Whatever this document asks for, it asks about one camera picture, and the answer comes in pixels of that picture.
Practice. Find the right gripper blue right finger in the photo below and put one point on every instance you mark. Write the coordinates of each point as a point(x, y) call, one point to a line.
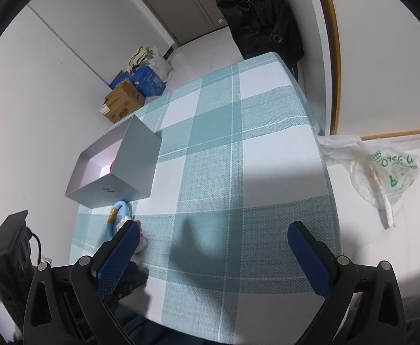
point(313, 257)

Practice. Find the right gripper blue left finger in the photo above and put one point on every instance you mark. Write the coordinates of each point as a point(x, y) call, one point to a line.
point(113, 257)

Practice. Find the grey open storage box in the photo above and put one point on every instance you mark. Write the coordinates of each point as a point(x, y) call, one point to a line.
point(135, 150)

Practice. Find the white green plastic bag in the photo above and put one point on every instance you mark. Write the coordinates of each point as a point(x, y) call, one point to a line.
point(379, 172)

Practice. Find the teal plaid tablecloth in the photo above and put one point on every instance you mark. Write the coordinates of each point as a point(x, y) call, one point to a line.
point(239, 162)

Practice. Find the brown cardboard box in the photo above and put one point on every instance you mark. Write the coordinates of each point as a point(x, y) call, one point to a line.
point(122, 101)

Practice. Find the blue cardboard box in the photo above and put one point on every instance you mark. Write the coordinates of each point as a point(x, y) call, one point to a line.
point(144, 79)

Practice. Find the cream tote bag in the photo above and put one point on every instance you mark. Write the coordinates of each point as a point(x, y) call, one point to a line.
point(150, 57)

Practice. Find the black backpack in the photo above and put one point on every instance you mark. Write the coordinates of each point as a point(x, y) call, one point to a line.
point(261, 26)

